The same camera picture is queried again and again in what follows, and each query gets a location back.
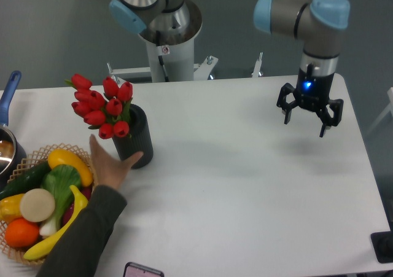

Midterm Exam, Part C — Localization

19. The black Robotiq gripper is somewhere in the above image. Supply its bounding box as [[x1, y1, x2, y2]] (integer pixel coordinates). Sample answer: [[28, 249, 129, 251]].
[[276, 69, 344, 138]]

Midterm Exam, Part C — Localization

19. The red tulip bouquet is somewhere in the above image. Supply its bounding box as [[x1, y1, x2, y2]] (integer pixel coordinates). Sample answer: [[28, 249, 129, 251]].
[[65, 74, 133, 139]]

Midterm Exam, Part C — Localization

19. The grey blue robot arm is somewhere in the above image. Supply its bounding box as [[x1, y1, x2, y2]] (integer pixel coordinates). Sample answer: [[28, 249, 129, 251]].
[[109, 0, 350, 131]]

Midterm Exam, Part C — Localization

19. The dark grey sleeved forearm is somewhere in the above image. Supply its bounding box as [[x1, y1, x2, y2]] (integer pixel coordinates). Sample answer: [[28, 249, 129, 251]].
[[37, 183, 127, 276]]

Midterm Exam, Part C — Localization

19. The dark grey ribbed vase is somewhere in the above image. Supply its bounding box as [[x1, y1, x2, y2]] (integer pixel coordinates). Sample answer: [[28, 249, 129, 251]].
[[112, 104, 154, 170]]

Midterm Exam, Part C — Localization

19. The person's right hand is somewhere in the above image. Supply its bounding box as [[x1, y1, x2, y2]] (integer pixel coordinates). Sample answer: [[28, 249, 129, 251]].
[[89, 135, 144, 190]]

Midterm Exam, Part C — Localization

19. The black device at table edge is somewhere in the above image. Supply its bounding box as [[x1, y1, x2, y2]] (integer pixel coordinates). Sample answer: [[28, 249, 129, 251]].
[[370, 231, 392, 263]]

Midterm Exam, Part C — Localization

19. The purple eggplant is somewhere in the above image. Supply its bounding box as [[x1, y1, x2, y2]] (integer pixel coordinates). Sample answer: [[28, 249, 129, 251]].
[[62, 187, 92, 226]]

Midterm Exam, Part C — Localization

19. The pink black smartphone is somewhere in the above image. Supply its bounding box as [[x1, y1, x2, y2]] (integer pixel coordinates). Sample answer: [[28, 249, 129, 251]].
[[123, 262, 165, 277]]

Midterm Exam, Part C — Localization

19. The yellow banana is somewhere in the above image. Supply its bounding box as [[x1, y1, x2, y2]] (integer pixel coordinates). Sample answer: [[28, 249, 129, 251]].
[[23, 185, 88, 261]]

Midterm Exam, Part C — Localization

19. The yellow squash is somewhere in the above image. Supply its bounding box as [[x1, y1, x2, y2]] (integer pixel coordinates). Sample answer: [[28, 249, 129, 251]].
[[48, 149, 93, 187]]

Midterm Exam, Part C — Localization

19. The green bok choy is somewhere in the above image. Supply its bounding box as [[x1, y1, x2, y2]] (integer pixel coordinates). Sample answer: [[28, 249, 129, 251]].
[[39, 164, 82, 238]]

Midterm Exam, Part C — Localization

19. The green cucumber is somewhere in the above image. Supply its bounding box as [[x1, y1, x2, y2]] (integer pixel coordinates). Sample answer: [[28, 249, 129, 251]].
[[1, 161, 51, 200]]

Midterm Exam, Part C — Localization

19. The beige round radish slice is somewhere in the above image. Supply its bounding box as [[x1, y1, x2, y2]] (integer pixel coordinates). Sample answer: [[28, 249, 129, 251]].
[[20, 189, 55, 222]]

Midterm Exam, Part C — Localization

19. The yellow bell pepper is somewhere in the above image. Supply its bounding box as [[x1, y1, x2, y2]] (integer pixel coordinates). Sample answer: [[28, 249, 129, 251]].
[[1, 193, 25, 222]]

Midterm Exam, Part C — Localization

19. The orange fruit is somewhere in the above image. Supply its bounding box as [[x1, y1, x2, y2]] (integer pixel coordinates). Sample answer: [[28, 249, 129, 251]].
[[4, 218, 39, 248]]

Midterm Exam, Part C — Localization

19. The woven wicker basket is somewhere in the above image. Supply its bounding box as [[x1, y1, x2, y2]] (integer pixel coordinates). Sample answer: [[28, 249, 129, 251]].
[[0, 142, 100, 265]]

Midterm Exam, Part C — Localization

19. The white chair frame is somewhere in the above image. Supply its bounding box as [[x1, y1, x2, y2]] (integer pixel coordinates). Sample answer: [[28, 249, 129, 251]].
[[365, 87, 393, 137]]

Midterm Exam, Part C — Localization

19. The blue handled saucepan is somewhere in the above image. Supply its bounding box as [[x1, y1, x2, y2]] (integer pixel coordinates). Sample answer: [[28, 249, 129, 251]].
[[1, 71, 26, 190]]

